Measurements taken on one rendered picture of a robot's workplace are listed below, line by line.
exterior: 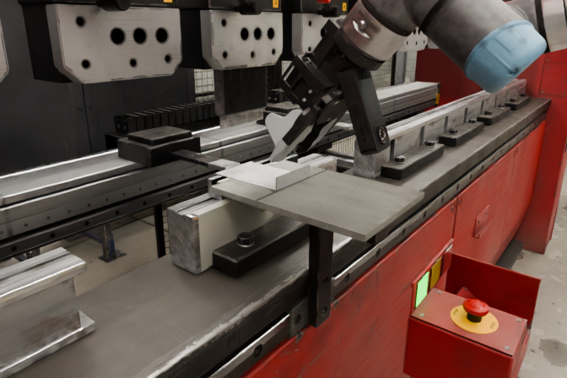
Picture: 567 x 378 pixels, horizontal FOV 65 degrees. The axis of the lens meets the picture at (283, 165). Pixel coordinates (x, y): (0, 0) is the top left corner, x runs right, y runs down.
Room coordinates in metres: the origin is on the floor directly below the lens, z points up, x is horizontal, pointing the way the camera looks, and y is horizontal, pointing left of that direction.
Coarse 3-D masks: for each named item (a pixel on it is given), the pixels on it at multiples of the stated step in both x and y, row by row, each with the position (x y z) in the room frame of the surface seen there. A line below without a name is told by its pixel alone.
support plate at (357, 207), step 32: (224, 192) 0.62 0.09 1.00; (256, 192) 0.61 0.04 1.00; (288, 192) 0.61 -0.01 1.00; (320, 192) 0.61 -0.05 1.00; (352, 192) 0.61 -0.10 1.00; (384, 192) 0.61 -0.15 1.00; (416, 192) 0.61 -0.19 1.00; (320, 224) 0.51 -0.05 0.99; (352, 224) 0.50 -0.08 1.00; (384, 224) 0.51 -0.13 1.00
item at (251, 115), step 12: (216, 72) 0.68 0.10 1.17; (228, 72) 0.68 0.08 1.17; (240, 72) 0.70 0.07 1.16; (252, 72) 0.72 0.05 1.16; (264, 72) 0.74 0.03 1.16; (216, 84) 0.68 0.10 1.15; (228, 84) 0.68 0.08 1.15; (240, 84) 0.70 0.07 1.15; (252, 84) 0.72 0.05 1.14; (264, 84) 0.74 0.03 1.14; (216, 96) 0.68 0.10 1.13; (228, 96) 0.68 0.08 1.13; (240, 96) 0.70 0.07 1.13; (252, 96) 0.72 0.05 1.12; (264, 96) 0.74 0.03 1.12; (216, 108) 0.68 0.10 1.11; (228, 108) 0.68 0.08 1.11; (240, 108) 0.70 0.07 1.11; (252, 108) 0.72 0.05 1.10; (228, 120) 0.69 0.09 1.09; (240, 120) 0.71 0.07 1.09; (252, 120) 0.73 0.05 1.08
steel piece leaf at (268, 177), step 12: (252, 168) 0.72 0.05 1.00; (264, 168) 0.72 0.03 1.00; (276, 168) 0.72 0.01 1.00; (300, 168) 0.66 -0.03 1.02; (240, 180) 0.66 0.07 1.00; (252, 180) 0.66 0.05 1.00; (264, 180) 0.66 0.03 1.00; (276, 180) 0.61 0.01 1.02; (288, 180) 0.63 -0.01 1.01; (300, 180) 0.66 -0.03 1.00
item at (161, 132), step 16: (160, 128) 0.88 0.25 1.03; (176, 128) 0.88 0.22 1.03; (128, 144) 0.81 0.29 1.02; (144, 144) 0.80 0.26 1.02; (160, 144) 0.80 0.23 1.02; (176, 144) 0.82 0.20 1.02; (192, 144) 0.85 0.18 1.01; (144, 160) 0.78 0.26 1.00; (160, 160) 0.79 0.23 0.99; (176, 160) 0.82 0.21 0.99; (192, 160) 0.76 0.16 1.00; (208, 160) 0.75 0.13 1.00; (224, 160) 0.75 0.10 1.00
